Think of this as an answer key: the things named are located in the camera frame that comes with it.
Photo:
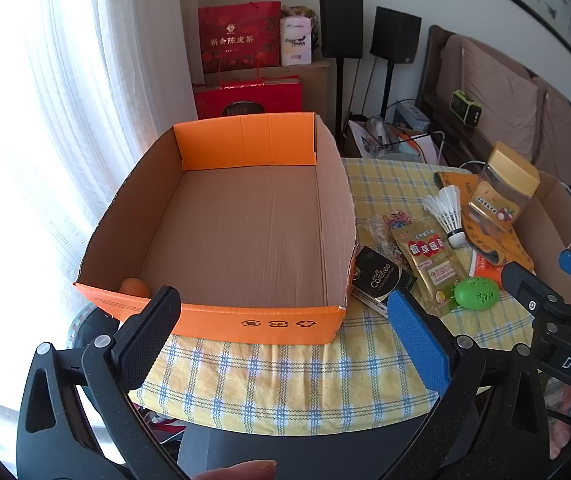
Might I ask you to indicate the person's left hand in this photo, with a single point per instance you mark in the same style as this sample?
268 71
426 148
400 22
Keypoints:
240 472

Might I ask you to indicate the red chocolate gift bag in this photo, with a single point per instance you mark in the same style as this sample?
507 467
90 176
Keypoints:
245 97

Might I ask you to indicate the orange and white booklet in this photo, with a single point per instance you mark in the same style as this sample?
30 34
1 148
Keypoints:
483 267

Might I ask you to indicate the green alarm clock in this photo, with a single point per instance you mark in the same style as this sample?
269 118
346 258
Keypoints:
465 107

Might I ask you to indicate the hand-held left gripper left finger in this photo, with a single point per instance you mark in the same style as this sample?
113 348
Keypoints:
150 340

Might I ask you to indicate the orange cardboard box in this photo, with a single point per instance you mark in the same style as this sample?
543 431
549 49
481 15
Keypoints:
245 240

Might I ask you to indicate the bag of coloured rubber bands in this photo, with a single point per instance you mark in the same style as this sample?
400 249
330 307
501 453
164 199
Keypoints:
395 221

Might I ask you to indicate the grey device box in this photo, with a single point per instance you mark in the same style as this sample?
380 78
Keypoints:
413 116

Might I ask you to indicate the large brown cardboard box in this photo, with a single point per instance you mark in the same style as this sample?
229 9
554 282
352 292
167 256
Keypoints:
315 90

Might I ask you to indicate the green egg-shaped container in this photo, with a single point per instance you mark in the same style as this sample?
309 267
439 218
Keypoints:
475 291

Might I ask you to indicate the empty brown cardboard box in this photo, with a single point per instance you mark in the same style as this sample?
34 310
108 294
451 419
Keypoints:
550 230

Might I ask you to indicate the brown sofa cushion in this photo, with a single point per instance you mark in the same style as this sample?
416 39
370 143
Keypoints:
500 95
565 135

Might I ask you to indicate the white feather shuttlecock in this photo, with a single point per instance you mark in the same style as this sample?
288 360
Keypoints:
448 210

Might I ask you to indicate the orange printed towel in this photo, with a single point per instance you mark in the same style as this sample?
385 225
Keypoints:
500 245

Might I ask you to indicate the gold snack packet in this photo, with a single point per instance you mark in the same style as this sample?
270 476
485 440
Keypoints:
430 260

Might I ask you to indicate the white curtain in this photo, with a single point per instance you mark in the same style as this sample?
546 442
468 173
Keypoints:
65 85

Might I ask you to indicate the brown sofa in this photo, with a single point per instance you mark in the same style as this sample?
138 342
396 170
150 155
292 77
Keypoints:
440 75

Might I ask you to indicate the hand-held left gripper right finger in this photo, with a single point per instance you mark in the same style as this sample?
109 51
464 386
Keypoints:
415 335

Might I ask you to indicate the small black box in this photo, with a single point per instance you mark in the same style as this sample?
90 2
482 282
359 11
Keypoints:
380 280

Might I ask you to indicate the clear jar with gold lid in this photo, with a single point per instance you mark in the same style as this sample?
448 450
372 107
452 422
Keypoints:
500 195

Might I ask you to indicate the orange ping pong ball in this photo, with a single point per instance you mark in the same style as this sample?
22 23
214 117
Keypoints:
133 287

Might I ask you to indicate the white tissue pack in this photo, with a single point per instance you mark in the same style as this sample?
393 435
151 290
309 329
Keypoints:
295 40

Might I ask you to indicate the yellow plaid tablecloth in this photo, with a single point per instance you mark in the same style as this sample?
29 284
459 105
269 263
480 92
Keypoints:
265 380

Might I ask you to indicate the black speaker on stand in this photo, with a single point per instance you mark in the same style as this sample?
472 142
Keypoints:
395 32
340 25

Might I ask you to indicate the red paper gift bag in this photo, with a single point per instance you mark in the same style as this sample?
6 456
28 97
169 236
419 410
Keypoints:
238 35

